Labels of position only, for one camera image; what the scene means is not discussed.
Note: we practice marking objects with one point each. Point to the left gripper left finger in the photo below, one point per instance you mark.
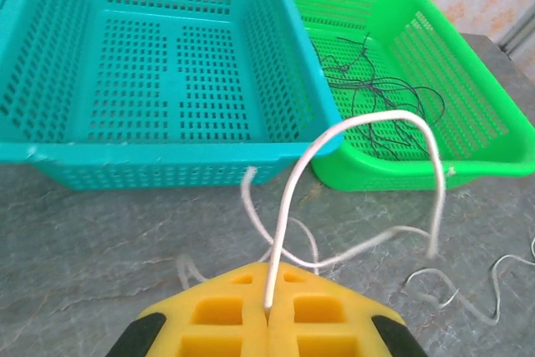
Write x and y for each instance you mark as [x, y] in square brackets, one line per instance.
[217, 332]

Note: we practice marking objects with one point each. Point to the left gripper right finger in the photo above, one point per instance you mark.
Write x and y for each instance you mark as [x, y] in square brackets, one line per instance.
[326, 332]

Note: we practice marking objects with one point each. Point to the teal plastic basket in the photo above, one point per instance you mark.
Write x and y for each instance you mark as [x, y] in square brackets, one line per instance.
[138, 152]

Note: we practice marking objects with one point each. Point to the green plastic basket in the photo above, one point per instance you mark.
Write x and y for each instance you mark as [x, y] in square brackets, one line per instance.
[460, 152]

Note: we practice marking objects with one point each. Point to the aluminium frame post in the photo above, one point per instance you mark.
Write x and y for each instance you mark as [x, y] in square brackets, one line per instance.
[520, 35]

